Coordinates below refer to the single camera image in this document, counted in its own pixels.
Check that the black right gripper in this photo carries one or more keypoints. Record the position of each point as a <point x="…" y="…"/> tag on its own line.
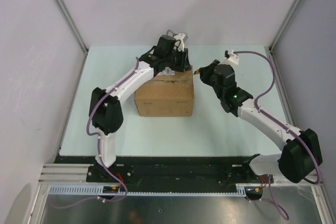
<point x="205" y="72"/>

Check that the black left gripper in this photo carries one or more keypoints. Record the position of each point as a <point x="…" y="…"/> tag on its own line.
<point x="184" y="65"/>

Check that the brown cardboard express box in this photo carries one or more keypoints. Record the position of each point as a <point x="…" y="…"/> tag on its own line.
<point x="166" y="95"/>

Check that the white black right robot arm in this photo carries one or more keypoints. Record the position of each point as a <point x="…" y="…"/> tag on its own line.
<point x="300" y="150"/>

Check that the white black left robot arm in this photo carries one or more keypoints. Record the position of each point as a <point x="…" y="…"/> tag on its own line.
<point x="105" y="112"/>

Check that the white shipping label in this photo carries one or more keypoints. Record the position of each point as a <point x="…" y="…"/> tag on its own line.
<point x="168" y="71"/>

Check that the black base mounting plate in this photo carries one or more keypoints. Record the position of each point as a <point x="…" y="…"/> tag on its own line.
<point x="232" y="169"/>

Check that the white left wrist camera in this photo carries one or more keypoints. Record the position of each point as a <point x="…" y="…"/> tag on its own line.
<point x="180" y="38"/>

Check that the right aluminium frame post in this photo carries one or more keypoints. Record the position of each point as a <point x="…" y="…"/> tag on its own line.
<point x="291" y="13"/>

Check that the aluminium frame post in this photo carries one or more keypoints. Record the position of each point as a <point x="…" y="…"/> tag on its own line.
<point x="291" y="13"/>
<point x="71" y="25"/>

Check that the left aluminium frame post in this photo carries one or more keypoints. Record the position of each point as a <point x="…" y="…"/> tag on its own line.
<point x="71" y="25"/>

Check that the aluminium frame rail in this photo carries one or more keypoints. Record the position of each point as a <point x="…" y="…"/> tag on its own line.
<point x="64" y="174"/>

